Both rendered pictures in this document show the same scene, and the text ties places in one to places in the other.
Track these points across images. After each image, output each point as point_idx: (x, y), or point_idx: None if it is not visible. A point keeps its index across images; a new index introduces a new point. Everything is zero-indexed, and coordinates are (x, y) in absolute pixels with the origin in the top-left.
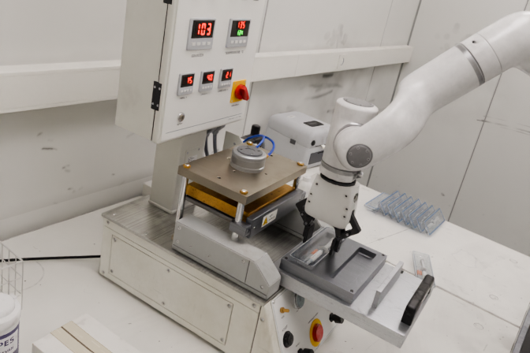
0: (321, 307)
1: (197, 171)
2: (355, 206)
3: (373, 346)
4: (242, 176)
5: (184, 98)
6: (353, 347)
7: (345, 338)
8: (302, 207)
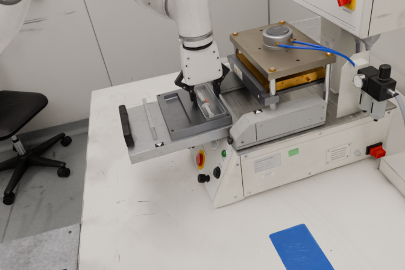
0: (208, 158)
1: (273, 25)
2: (181, 66)
3: (175, 205)
4: (260, 38)
5: None
6: (184, 191)
7: (194, 191)
8: (222, 70)
